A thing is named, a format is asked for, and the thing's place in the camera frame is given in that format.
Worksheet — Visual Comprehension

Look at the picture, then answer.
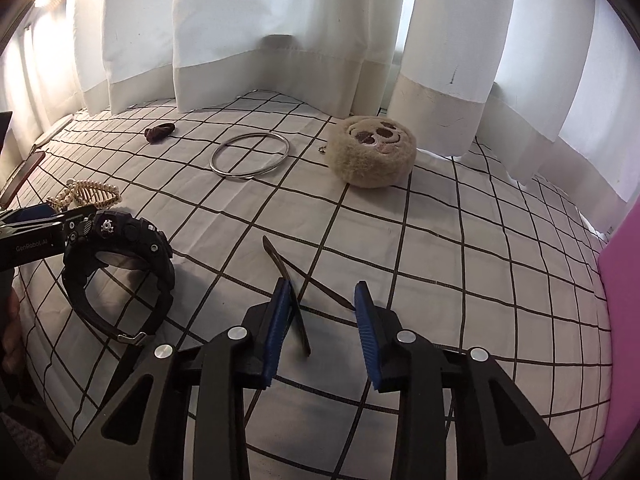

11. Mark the pearl hair claw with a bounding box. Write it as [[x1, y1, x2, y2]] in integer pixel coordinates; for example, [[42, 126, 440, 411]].
[[50, 178, 122, 212]]

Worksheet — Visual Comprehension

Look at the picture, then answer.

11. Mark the white curtain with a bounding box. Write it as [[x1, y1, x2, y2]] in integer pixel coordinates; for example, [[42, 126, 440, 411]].
[[0, 0, 640, 201]]

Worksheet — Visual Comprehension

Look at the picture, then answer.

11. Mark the dark hair tie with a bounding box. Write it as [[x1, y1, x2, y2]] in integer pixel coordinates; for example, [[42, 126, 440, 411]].
[[144, 122, 177, 144]]

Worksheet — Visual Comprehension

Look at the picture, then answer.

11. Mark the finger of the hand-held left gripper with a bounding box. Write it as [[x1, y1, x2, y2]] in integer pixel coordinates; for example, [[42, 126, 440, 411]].
[[0, 206, 97, 236], [9, 203, 56, 222]]

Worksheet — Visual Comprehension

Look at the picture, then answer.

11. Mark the person's left hand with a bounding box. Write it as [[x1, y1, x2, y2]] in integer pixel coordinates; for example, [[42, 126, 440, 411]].
[[0, 287, 23, 378]]

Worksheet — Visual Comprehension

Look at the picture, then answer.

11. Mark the black wristwatch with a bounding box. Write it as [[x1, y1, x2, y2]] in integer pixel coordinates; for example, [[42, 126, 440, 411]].
[[61, 210, 176, 347]]

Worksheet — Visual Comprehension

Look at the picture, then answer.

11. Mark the white checked tablecloth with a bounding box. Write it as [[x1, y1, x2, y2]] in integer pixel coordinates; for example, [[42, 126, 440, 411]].
[[12, 89, 613, 480]]

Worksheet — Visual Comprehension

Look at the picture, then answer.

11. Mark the brown flat case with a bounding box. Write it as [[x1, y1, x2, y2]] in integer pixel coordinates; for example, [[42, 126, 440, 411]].
[[0, 151, 46, 206]]

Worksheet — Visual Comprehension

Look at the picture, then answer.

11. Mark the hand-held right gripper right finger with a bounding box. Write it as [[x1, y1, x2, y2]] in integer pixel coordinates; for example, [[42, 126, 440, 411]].
[[354, 281, 583, 480]]

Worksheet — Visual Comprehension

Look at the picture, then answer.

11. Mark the purple plastic basin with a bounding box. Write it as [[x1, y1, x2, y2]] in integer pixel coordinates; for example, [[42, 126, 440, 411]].
[[589, 209, 632, 480]]

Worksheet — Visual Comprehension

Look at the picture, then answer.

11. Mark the beige round plush pouch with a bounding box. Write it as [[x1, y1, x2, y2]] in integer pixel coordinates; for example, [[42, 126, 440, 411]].
[[319, 115, 418, 189]]

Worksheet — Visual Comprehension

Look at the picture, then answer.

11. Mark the silver bangle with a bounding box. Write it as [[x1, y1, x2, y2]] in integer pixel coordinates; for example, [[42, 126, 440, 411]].
[[210, 132, 291, 177]]

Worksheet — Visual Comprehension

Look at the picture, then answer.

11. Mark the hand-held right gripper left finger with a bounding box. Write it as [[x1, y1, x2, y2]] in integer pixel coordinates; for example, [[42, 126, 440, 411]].
[[60, 277, 296, 480]]

